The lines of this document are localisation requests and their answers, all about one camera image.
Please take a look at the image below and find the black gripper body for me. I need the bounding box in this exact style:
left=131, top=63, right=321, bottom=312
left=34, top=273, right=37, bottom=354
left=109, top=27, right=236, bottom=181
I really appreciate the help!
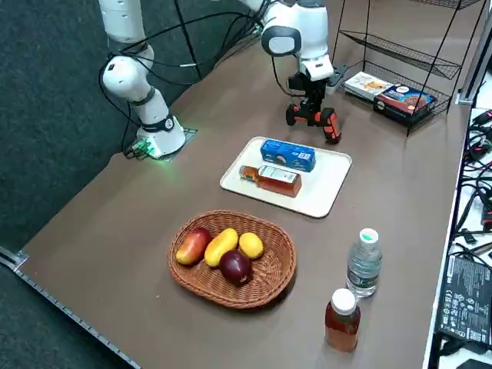
left=294, top=75, right=328, bottom=102

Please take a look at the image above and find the orange black barcode scanner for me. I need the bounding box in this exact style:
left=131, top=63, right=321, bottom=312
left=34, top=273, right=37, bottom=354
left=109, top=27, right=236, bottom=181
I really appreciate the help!
left=285, top=103, right=342, bottom=145

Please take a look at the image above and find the blue Oreo cookie box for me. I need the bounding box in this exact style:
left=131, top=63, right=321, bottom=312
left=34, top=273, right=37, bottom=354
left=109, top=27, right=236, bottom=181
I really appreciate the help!
left=259, top=138, right=317, bottom=172

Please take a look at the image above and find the white plastic tray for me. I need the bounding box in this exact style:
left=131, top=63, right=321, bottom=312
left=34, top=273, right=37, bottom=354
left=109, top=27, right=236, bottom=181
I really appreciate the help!
left=219, top=135, right=353, bottom=219

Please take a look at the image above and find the yellow pastry box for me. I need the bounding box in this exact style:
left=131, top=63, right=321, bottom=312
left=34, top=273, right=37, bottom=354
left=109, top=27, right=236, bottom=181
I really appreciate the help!
left=343, top=71, right=395, bottom=101

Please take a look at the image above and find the square amber tea bottle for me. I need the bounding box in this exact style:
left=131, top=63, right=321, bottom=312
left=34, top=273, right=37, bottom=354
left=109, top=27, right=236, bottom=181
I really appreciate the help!
left=238, top=164, right=303, bottom=198

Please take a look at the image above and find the dark blue cookie box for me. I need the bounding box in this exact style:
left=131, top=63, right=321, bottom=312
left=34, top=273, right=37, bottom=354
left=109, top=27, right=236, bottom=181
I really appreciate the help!
left=373, top=84, right=438, bottom=125

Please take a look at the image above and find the small yellow mango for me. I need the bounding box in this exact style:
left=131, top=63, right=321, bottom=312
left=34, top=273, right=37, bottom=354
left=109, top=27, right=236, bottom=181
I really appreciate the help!
left=238, top=232, right=264, bottom=259

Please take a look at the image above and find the clear water bottle green cap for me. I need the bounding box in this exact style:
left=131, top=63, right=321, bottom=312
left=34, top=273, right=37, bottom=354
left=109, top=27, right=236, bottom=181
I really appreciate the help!
left=346, top=227, right=384, bottom=298

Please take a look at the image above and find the long yellow mango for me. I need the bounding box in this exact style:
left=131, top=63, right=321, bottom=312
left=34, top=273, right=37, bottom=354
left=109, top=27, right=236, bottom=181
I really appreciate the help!
left=204, top=228, right=239, bottom=268

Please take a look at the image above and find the brown wicker basket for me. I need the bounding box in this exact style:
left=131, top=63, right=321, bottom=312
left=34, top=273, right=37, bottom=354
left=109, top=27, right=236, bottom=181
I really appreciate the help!
left=167, top=209, right=298, bottom=310

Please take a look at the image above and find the red yellow mango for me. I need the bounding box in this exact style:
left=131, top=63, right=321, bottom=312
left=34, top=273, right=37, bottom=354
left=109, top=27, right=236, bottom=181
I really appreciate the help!
left=175, top=227, right=213, bottom=266

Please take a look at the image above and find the white side bench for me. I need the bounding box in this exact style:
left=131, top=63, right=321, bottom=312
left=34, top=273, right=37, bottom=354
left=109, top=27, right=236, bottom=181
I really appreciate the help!
left=422, top=107, right=492, bottom=369

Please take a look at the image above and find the round tea bottle white cap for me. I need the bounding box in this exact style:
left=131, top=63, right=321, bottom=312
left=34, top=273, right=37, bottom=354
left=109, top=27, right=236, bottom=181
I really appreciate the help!
left=324, top=288, right=361, bottom=353

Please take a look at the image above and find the black labelled power supply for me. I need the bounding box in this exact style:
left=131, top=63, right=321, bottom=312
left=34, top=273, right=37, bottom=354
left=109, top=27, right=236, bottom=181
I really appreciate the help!
left=436, top=253, right=492, bottom=347

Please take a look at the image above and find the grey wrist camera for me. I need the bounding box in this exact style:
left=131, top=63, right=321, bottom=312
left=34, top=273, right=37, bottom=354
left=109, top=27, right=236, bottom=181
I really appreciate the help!
left=325, top=64, right=350, bottom=93

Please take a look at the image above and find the black wire rack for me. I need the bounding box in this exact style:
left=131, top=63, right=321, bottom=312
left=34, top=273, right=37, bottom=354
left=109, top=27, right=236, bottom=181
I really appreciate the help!
left=329, top=0, right=484, bottom=138

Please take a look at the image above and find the black hanging cable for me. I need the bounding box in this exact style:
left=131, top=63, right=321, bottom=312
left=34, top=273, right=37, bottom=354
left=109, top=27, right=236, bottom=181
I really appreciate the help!
left=173, top=0, right=204, bottom=81

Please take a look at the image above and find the aluminium camera post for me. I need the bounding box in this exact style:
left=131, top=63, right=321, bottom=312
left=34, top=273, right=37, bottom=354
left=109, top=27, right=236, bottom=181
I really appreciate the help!
left=456, top=0, right=492, bottom=105

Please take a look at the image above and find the aluminium table edge rail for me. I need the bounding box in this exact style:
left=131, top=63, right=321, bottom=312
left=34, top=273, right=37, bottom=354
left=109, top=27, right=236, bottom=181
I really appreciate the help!
left=0, top=245, right=141, bottom=369

